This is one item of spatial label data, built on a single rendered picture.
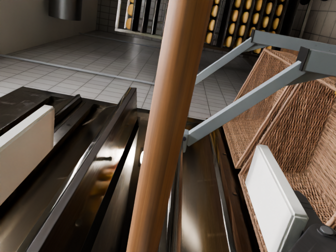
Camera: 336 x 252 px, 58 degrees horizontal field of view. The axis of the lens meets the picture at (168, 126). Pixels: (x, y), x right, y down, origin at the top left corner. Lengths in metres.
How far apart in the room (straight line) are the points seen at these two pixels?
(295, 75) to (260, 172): 0.48
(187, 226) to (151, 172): 0.80
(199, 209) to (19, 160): 0.96
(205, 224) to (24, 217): 0.55
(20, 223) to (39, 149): 0.80
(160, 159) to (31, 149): 0.10
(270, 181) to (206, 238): 0.82
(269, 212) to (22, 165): 0.13
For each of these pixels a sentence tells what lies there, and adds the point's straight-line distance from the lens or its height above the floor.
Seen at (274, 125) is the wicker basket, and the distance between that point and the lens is 1.23.
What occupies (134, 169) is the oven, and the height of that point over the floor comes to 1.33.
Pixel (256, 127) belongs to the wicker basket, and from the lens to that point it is 1.77.
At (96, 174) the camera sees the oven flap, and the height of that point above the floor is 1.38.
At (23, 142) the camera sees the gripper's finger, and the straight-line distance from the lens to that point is 0.17.
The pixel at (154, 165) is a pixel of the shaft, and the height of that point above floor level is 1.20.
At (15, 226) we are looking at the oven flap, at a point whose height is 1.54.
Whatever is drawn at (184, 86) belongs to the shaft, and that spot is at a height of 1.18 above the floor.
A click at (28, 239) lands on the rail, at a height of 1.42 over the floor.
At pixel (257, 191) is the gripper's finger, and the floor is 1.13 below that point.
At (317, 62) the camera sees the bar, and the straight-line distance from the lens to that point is 0.66.
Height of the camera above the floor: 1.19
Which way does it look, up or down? 1 degrees down
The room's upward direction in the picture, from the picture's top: 80 degrees counter-clockwise
